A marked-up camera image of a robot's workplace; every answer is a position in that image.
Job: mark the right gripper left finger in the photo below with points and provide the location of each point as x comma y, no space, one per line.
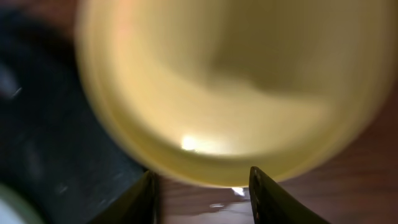
137,205

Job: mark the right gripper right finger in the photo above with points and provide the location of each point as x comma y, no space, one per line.
271,204

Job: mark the light green plate front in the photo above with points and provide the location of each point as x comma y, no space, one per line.
15,209

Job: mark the yellow round plate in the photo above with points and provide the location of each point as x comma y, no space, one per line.
201,91

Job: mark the black round tray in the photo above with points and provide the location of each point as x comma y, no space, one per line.
53,149

